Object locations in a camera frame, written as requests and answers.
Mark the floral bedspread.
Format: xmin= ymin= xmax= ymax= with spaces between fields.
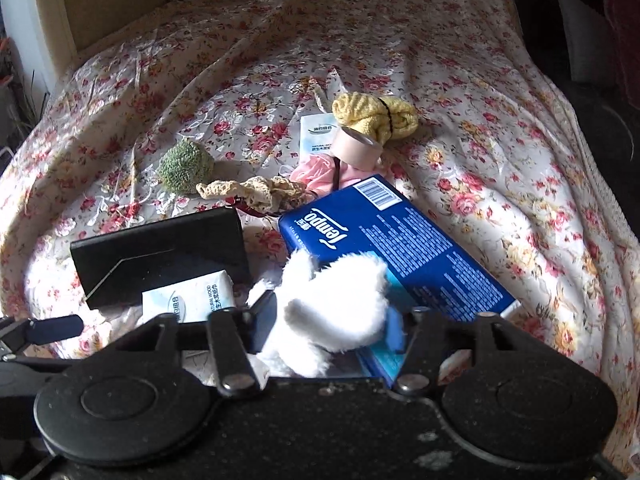
xmin=0 ymin=0 xmax=640 ymax=476

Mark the white fluffy plush cloth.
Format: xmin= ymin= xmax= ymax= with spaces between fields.
xmin=247 ymin=247 xmax=391 ymax=378

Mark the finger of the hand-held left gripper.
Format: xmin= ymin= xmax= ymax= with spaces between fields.
xmin=22 ymin=314 xmax=85 ymax=347

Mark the dark red cloth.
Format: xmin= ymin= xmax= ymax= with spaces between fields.
xmin=597 ymin=0 xmax=640 ymax=111

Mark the beige tape roll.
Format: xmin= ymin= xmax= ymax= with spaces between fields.
xmin=332 ymin=127 xmax=385 ymax=167

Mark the white tissue pack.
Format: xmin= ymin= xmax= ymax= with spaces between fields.
xmin=141 ymin=269 xmax=237 ymax=326
xmin=299 ymin=112 xmax=346 ymax=161

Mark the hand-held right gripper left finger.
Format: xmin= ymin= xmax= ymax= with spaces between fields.
xmin=112 ymin=290 xmax=279 ymax=396

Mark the black rectangular box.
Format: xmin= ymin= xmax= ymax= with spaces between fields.
xmin=70 ymin=206 xmax=252 ymax=311

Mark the green knitted ball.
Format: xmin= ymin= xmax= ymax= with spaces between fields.
xmin=157 ymin=140 xmax=216 ymax=195

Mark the pink cloth with black band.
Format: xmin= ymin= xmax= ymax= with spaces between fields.
xmin=290 ymin=154 xmax=383 ymax=195

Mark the yellow knitted cloth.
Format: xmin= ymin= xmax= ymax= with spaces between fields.
xmin=332 ymin=91 xmax=420 ymax=145

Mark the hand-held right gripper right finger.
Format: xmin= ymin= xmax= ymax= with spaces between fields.
xmin=385 ymin=306 xmax=551 ymax=397

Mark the blue tissue box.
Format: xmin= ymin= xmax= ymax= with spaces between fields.
xmin=277 ymin=174 xmax=518 ymax=381

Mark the beige crochet lace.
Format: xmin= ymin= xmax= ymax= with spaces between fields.
xmin=196 ymin=176 xmax=308 ymax=213

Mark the white pillow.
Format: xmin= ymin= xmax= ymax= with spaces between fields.
xmin=554 ymin=0 xmax=608 ymax=83

